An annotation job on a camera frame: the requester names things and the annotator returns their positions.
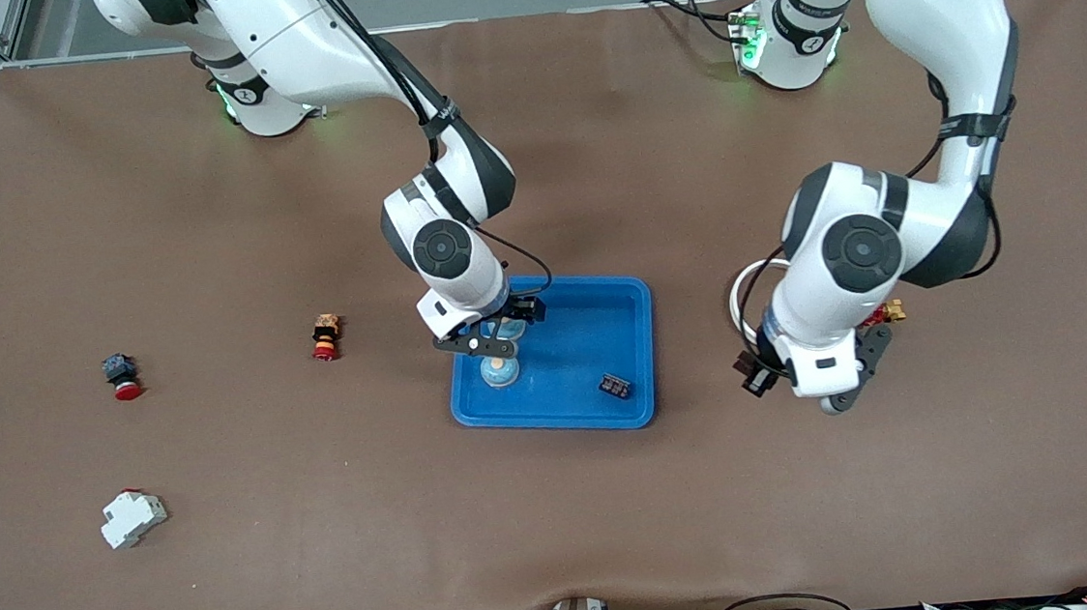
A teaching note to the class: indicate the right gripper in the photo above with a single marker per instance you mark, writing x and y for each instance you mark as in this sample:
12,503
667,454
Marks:
521,308

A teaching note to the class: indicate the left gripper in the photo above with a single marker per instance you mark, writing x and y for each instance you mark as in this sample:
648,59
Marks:
755,372

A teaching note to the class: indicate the light blue call bell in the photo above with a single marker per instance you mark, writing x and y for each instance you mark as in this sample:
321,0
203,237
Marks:
500,371
511,331

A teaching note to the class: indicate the small black connector block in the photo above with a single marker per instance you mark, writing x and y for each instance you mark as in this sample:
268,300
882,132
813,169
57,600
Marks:
616,387

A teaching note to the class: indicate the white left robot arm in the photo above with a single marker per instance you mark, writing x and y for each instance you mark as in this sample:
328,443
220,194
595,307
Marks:
927,3

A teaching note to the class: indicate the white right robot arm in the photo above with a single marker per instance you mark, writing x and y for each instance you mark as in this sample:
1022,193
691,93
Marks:
289,34

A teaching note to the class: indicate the white curved plastic piece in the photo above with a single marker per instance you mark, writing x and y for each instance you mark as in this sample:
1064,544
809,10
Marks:
735,314

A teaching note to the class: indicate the blue plastic tray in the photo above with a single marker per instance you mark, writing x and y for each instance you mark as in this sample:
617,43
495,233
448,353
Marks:
575,341

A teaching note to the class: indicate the emergency stop button orange base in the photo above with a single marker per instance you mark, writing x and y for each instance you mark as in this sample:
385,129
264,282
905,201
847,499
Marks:
326,334

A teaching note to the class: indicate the red mushroom button blue base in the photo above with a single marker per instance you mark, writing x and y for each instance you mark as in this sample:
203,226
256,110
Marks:
125,377

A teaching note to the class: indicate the white circuit breaker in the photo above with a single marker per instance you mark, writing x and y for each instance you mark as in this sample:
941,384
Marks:
132,520

